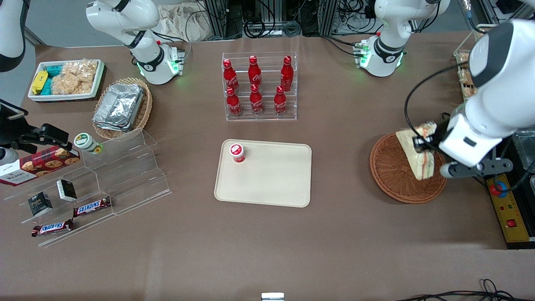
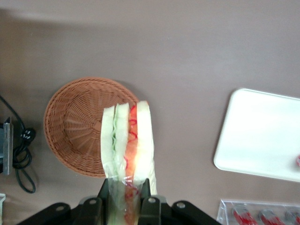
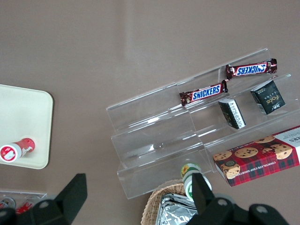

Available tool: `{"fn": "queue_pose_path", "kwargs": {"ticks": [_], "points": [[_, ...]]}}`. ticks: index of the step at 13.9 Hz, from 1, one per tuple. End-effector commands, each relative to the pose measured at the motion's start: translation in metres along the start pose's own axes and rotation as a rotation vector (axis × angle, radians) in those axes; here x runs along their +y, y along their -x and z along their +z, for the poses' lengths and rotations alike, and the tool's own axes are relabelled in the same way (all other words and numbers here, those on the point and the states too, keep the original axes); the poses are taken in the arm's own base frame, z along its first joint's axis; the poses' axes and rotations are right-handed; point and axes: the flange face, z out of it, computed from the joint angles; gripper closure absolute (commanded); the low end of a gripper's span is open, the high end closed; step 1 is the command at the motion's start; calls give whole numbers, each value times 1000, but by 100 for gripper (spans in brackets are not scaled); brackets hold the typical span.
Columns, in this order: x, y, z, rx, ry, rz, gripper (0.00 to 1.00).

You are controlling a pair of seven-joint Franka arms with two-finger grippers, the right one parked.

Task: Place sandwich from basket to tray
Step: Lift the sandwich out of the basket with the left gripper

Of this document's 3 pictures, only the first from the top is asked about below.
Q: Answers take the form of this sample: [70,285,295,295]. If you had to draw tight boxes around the red cola bottle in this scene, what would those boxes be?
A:
[248,55,263,89]
[226,87,242,117]
[280,55,294,92]
[249,84,265,116]
[273,86,288,117]
[223,59,240,92]

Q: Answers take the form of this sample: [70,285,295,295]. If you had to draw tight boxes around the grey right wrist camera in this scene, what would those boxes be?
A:
[0,148,20,166]

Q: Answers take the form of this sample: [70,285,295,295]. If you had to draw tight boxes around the brown chocolate bar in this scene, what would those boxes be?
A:
[73,196,112,218]
[31,219,75,238]

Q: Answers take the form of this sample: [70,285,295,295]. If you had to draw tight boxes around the clear plastic container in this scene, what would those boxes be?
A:
[512,130,535,168]

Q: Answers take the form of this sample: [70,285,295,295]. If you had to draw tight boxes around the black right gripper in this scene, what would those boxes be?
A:
[0,99,71,153]

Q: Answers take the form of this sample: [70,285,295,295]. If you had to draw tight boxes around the small black box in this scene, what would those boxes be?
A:
[28,192,54,217]
[56,179,78,202]

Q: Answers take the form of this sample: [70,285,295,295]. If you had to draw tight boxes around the clear acrylic stepped shelf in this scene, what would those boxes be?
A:
[3,128,172,248]

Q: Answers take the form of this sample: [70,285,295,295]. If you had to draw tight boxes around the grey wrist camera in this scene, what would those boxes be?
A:
[439,158,513,179]
[0,148,20,166]

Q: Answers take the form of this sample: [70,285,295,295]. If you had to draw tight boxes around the clear acrylic bottle rack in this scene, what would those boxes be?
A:
[222,51,298,122]

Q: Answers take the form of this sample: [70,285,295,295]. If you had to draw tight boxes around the beige cloth bag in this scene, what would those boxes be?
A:
[156,3,210,43]

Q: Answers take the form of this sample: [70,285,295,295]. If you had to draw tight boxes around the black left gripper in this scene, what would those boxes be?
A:
[413,119,453,154]

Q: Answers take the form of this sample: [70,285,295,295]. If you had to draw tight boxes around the beige plastic tray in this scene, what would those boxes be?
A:
[214,139,313,208]

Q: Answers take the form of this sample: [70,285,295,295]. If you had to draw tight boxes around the yellow snack packet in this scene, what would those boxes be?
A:
[31,70,49,95]

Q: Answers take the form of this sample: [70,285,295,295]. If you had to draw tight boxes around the aluminium frame post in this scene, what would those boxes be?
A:
[319,0,340,37]
[204,0,229,41]

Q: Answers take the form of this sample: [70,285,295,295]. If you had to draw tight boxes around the round brown wicker basket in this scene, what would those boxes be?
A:
[369,132,448,204]

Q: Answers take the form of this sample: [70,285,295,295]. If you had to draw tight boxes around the white wire basket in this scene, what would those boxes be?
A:
[453,24,485,101]

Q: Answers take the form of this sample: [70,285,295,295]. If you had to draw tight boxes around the black loose cables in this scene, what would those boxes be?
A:
[394,278,535,301]

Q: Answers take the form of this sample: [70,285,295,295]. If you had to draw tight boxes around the red white lidded cup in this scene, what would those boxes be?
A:
[229,143,246,164]

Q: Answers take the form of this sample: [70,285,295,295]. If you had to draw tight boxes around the oval tan wicker basket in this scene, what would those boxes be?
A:
[92,77,153,141]

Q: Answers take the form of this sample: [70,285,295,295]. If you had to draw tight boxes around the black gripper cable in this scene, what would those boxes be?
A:
[403,62,472,142]

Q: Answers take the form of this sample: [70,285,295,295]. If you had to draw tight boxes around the white rectangular bin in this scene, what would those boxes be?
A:
[28,59,105,102]

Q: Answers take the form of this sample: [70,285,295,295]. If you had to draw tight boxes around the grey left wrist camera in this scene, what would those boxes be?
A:
[439,158,513,179]

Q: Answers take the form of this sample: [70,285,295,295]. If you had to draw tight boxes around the black machine yellow control panel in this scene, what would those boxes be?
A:
[484,136,535,250]

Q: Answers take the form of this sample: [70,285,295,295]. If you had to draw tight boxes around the black cable tangle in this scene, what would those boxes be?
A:
[334,0,378,35]
[228,0,302,39]

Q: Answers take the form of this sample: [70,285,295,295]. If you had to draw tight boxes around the triangular sandwich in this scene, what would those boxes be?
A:
[395,121,446,181]

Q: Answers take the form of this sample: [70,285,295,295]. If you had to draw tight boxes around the stacked aluminium foil trays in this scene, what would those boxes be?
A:
[92,83,145,132]

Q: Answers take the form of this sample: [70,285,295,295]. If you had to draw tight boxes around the green white lidded jar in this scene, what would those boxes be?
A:
[74,133,104,156]

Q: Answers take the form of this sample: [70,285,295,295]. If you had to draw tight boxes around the red tartan cookie box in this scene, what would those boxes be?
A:
[0,146,81,187]

